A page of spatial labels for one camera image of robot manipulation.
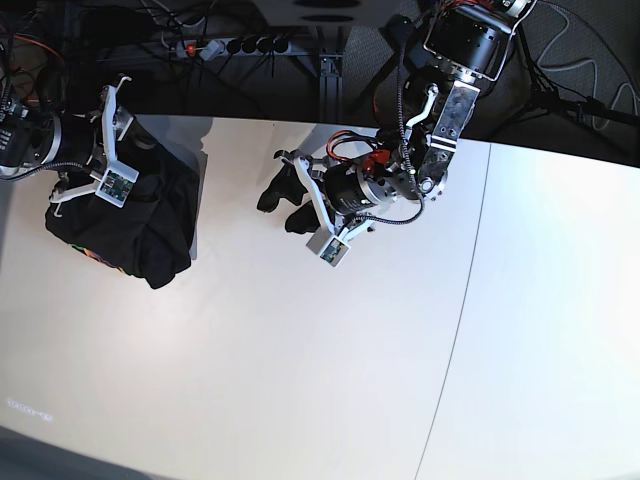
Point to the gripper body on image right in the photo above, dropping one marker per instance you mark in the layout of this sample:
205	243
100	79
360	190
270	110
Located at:
351	193

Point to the black T-shirt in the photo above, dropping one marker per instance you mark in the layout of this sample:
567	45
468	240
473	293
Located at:
151	236

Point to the aluminium frame post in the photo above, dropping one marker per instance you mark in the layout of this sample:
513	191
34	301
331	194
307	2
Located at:
331	42

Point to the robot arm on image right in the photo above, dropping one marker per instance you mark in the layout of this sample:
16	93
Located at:
466	41

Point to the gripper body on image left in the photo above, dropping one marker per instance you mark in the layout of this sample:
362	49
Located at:
79	148

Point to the black power adapter brick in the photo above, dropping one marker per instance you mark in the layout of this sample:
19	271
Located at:
401	31

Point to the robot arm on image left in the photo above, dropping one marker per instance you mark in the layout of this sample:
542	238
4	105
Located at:
55	55

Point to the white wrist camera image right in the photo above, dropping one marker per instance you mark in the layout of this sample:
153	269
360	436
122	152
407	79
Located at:
328	247

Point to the black power strip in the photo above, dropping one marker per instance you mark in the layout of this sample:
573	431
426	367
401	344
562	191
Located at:
208	49

